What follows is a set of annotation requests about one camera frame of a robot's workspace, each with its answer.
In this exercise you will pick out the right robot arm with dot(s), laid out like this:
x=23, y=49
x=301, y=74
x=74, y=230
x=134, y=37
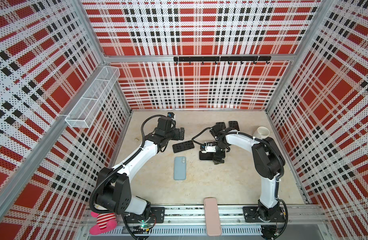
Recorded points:
x=267, y=159

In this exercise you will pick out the white wire basket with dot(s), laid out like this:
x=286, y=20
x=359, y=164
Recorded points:
x=93, y=98

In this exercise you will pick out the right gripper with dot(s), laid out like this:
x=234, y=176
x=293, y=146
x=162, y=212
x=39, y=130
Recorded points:
x=218, y=160

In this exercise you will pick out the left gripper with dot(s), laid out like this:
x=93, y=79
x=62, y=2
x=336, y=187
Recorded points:
x=176, y=136

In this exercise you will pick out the pink phone on rail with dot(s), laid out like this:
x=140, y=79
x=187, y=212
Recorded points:
x=212, y=217

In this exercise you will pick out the white mug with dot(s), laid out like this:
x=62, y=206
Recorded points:
x=261, y=133

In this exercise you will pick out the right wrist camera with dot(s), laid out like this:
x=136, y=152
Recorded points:
x=208, y=148

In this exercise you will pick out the black hook rail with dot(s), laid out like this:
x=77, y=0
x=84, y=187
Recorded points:
x=252, y=59

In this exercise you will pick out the purple black phone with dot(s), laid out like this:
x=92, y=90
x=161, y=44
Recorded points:
x=234, y=125

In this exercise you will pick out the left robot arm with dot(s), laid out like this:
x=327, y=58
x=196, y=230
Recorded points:
x=113, y=194

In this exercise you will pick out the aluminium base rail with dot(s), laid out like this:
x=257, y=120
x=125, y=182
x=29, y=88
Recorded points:
x=185, y=222

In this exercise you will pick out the pink plush toy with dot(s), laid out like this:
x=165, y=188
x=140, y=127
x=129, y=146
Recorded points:
x=104, y=223

